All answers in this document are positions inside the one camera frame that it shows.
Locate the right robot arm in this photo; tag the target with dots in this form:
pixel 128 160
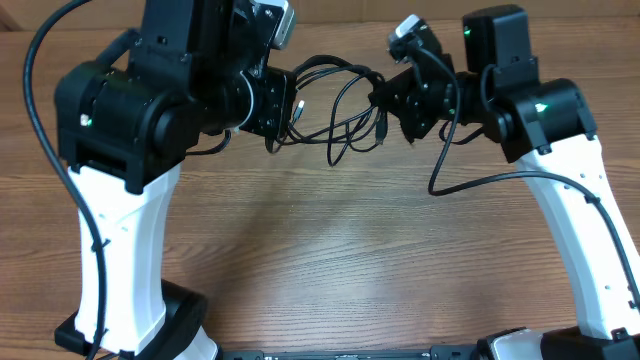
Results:
pixel 547 131

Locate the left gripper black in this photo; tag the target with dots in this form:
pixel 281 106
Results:
pixel 276 95

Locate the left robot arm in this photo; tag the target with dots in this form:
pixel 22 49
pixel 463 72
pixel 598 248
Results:
pixel 126 122

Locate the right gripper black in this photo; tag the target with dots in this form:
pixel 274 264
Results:
pixel 402 101

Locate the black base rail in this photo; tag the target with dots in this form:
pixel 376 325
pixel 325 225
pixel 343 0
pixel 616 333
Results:
pixel 435 352

